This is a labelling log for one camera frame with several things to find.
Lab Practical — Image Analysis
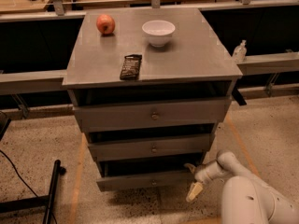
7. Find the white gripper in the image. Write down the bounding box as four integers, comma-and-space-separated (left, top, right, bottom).
184, 161, 229, 203

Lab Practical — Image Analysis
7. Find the grey bottom drawer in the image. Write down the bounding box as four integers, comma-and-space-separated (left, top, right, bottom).
97, 157, 199, 191

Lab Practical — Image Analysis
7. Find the grey drawer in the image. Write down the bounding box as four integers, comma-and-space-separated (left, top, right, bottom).
97, 157, 199, 191
88, 133, 215, 161
74, 97, 231, 133

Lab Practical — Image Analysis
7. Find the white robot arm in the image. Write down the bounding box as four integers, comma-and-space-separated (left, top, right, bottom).
184, 150, 299, 224

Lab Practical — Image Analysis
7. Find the grey middle drawer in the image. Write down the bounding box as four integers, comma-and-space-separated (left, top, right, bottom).
88, 133, 215, 161

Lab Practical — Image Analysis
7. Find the grey wooden drawer cabinet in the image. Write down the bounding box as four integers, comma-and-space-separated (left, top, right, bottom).
61, 7, 243, 185

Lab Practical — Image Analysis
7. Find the grey top drawer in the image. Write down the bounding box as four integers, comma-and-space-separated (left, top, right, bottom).
74, 97, 231, 133

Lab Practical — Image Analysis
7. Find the clear sanitizer bottle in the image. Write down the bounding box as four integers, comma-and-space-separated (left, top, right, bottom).
233, 40, 247, 63

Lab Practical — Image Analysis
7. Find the black metal stand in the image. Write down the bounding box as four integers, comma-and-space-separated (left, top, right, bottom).
0, 160, 66, 224

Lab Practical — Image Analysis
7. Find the white bowl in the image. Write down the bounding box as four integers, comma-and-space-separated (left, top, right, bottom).
142, 20, 176, 48

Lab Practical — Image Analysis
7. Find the red apple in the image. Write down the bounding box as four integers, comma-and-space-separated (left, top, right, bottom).
96, 14, 115, 35

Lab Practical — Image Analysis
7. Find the grey metal railing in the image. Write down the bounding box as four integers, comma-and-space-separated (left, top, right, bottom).
0, 52, 299, 95

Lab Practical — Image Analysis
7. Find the black cable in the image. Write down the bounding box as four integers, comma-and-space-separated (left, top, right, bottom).
0, 149, 58, 224

